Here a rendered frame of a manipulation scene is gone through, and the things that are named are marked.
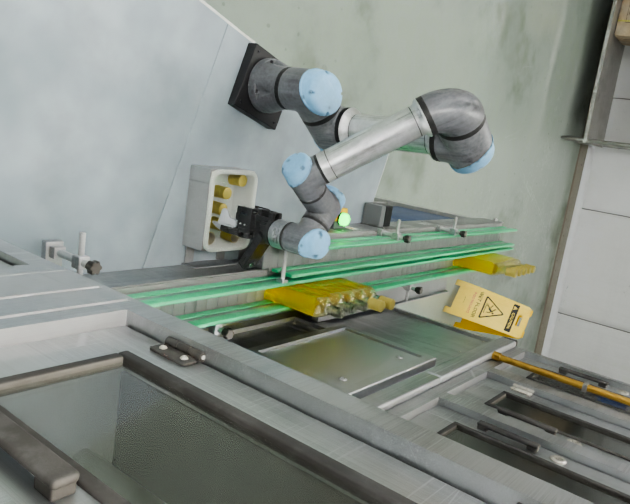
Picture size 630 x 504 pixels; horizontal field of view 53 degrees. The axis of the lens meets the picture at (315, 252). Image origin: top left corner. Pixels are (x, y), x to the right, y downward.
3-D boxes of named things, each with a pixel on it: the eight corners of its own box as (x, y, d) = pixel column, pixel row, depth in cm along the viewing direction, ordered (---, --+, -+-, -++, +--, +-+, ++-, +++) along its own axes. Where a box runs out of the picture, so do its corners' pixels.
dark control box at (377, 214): (360, 222, 242) (378, 227, 237) (363, 201, 241) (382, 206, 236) (371, 222, 249) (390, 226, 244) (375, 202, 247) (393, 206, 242)
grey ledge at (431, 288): (296, 314, 217) (322, 324, 211) (299, 289, 216) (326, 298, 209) (426, 285, 292) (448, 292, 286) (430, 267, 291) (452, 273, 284)
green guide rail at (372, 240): (274, 246, 184) (295, 253, 180) (275, 243, 184) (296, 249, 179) (502, 228, 323) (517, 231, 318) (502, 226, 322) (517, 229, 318)
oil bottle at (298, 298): (263, 298, 187) (320, 320, 174) (266, 280, 186) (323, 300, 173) (276, 296, 191) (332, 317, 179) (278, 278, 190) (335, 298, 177)
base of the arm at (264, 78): (263, 46, 176) (289, 48, 170) (292, 78, 188) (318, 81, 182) (239, 93, 174) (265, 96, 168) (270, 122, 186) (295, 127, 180)
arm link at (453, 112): (482, 85, 137) (283, 185, 146) (492, 121, 145) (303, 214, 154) (462, 58, 145) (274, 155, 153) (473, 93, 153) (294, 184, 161)
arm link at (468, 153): (312, 90, 181) (493, 101, 149) (332, 127, 192) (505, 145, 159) (291, 121, 177) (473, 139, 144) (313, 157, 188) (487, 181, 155)
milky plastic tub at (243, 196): (182, 245, 174) (204, 253, 169) (191, 164, 170) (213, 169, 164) (228, 242, 188) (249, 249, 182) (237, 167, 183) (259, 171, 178)
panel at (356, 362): (97, 399, 135) (206, 468, 115) (98, 386, 134) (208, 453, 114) (341, 331, 206) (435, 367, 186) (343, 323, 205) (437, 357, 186)
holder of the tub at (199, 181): (179, 263, 175) (199, 270, 171) (190, 164, 170) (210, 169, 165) (224, 259, 189) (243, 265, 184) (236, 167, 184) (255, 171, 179)
